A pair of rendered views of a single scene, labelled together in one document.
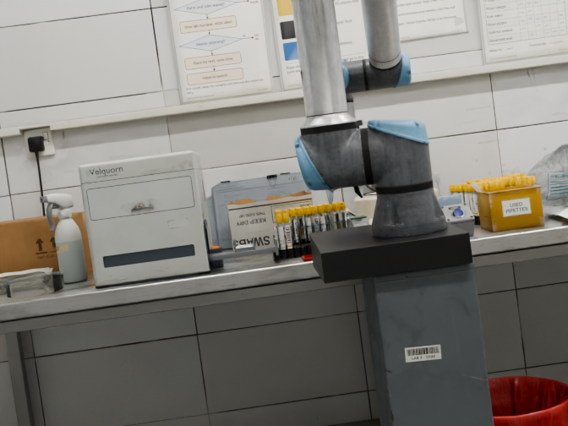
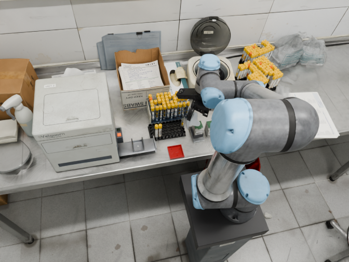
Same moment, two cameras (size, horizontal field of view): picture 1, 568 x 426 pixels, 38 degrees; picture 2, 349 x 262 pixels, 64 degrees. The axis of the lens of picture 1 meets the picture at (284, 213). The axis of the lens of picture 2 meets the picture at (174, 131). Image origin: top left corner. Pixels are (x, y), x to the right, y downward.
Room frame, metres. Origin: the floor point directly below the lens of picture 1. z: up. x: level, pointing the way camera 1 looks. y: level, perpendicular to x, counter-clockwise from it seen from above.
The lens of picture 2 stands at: (1.36, 0.14, 2.01)
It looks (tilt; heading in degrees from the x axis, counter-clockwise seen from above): 55 degrees down; 344
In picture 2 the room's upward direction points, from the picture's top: 7 degrees clockwise
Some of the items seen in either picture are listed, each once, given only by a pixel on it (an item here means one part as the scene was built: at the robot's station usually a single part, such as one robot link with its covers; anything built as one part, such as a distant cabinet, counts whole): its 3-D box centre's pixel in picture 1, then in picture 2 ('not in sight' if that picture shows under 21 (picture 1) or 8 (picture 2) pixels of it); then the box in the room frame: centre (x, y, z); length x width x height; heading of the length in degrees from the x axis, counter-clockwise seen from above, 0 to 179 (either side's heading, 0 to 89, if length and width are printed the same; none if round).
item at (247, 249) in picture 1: (236, 248); (133, 146); (2.02, 0.13, 0.92); 0.21 x 0.07 x 0.05; 92
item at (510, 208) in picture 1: (509, 208); not in sight; (2.10, -0.57, 0.93); 0.13 x 0.13 x 0.10; 89
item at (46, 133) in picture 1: (39, 142); not in sight; (2.59, 0.73, 1.29); 0.09 x 0.01 x 0.09; 92
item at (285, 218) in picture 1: (303, 232); (167, 125); (2.11, -0.04, 0.93); 0.17 x 0.09 x 0.11; 92
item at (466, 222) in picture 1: (454, 221); not in sight; (2.02, -0.41, 0.92); 0.13 x 0.07 x 0.08; 2
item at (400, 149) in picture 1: (396, 150); (247, 190); (1.67, -0.24, 1.11); 0.13 x 0.12 x 0.14; 82
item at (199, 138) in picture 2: not in sight; (196, 132); (2.07, -0.18, 0.89); 0.09 x 0.05 x 0.04; 4
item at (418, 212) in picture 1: (406, 206); (240, 200); (1.68, -0.25, 0.99); 0.15 x 0.15 x 0.10
